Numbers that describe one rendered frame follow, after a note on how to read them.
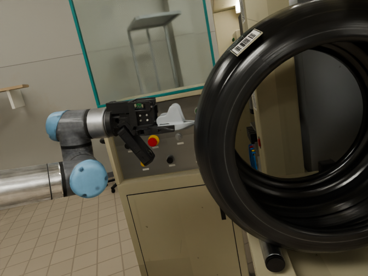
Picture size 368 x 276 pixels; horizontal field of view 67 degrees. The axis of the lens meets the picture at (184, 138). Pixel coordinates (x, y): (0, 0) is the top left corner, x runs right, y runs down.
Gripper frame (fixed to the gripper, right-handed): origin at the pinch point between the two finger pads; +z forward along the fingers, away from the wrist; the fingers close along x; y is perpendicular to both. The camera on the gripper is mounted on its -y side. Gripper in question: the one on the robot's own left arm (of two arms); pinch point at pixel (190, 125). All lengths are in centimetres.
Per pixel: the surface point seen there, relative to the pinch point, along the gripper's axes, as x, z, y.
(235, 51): -9.7, 10.5, 16.0
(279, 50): -11.3, 18.1, 15.4
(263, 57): -11.2, 15.4, 14.4
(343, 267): -2, 36, -39
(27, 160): 276, -256, -98
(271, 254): -9.6, 16.8, -29.5
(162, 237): 51, -23, -67
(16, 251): 145, -190, -145
